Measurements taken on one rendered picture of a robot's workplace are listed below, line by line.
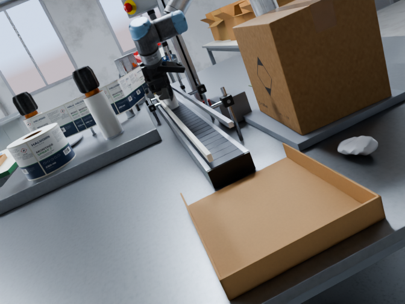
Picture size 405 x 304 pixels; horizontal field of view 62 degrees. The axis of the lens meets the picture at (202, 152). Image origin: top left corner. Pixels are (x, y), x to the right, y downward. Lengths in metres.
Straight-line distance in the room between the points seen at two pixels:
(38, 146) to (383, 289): 1.27
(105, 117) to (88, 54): 4.56
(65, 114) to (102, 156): 0.44
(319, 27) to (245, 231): 0.46
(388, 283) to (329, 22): 0.85
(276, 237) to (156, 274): 0.22
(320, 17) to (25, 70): 5.56
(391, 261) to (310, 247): 0.87
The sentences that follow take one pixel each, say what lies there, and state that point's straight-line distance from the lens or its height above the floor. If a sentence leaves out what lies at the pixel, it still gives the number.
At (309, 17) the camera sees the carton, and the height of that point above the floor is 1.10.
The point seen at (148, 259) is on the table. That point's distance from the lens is 0.67.
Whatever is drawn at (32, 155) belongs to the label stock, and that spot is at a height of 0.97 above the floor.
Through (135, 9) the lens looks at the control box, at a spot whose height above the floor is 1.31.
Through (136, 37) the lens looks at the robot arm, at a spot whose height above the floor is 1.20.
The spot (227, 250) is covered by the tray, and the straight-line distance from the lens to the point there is 0.58.
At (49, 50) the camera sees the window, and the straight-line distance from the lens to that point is 6.00.
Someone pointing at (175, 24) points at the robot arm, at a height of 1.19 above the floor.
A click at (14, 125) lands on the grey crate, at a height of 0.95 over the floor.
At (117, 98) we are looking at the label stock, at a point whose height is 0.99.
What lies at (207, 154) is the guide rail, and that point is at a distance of 0.75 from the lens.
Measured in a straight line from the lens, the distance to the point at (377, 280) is 1.32.
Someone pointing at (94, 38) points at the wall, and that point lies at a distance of 5.94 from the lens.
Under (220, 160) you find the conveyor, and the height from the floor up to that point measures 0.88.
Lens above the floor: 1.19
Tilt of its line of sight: 21 degrees down
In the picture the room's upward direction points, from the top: 23 degrees counter-clockwise
